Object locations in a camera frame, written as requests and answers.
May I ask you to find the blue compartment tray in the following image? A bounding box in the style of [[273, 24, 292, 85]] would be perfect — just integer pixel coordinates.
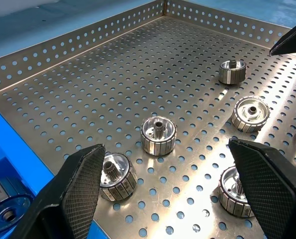
[[0, 99, 100, 239]]

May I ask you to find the perforated metal tray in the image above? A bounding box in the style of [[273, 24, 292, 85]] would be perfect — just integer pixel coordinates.
[[0, 0, 296, 239]]

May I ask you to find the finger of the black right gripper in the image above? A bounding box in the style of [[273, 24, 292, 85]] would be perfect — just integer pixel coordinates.
[[269, 20, 296, 56]]

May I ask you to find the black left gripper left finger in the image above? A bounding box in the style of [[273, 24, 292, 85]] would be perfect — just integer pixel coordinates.
[[10, 143, 106, 239]]

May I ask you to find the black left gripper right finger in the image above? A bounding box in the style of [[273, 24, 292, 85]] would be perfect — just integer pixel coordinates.
[[228, 138, 296, 239]]

